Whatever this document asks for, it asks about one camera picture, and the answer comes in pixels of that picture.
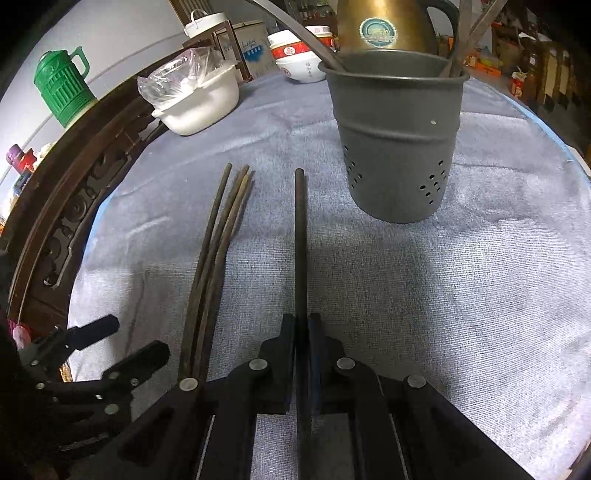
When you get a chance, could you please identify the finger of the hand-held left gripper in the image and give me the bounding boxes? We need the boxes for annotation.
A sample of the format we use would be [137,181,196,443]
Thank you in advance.
[99,340,171,393]
[28,315,121,358]

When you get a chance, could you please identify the grey metal chopstick holder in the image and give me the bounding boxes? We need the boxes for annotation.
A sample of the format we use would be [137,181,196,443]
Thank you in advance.
[318,50,471,223]

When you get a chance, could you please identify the gold electric kettle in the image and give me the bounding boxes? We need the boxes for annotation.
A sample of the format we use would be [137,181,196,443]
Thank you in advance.
[336,0,460,54]

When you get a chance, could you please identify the clear plastic bag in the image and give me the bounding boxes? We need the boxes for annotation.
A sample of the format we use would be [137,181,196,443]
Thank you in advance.
[137,47,236,112]

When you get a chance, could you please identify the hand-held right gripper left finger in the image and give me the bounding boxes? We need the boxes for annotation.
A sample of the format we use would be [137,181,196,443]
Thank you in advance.
[58,313,298,480]

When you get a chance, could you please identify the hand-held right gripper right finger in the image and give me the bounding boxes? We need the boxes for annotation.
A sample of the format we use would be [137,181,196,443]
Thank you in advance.
[308,313,536,480]

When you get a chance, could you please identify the red banded ceramic bowl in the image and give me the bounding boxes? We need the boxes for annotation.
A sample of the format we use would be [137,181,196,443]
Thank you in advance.
[270,36,340,61]

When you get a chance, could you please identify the white cardboard box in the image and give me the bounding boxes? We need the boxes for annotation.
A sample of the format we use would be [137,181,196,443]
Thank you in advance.
[222,21,273,81]

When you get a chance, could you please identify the white plastic basin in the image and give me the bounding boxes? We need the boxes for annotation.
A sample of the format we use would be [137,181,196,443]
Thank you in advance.
[151,62,241,136]

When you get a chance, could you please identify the green thermos flask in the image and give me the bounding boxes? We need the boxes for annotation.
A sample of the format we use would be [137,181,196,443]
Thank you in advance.
[33,46,99,129]

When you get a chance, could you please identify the white lidded pot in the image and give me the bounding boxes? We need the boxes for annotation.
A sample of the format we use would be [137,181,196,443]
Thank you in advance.
[185,8,228,38]

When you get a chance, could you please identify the plain white ceramic bowl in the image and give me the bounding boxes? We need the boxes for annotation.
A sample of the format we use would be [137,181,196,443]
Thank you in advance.
[267,29,333,47]

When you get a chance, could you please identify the white bowl with blue print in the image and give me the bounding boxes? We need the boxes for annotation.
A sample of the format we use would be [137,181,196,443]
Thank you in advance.
[277,52,329,84]

